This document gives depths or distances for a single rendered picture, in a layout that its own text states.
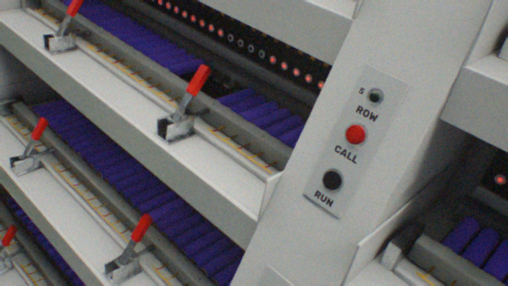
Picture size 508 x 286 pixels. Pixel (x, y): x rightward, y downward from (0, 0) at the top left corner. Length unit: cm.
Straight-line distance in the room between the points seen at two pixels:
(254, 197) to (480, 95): 23
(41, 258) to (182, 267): 34
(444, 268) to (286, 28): 25
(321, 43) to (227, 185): 17
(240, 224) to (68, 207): 33
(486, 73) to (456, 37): 3
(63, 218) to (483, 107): 55
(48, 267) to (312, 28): 62
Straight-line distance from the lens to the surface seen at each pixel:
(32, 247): 91
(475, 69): 37
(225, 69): 66
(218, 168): 50
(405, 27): 38
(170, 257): 62
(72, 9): 72
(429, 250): 44
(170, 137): 52
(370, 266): 44
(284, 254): 43
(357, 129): 38
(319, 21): 42
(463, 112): 38
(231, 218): 47
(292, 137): 54
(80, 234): 69
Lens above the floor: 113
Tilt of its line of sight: 16 degrees down
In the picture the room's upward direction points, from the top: 24 degrees clockwise
